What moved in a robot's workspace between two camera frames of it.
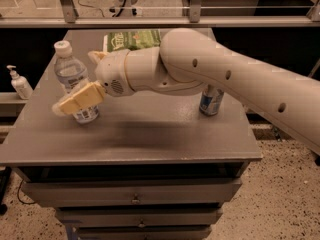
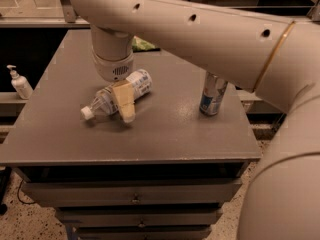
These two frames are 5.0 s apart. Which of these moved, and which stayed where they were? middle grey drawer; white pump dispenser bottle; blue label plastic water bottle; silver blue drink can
Moved: blue label plastic water bottle
Stayed: middle grey drawer; silver blue drink can; white pump dispenser bottle
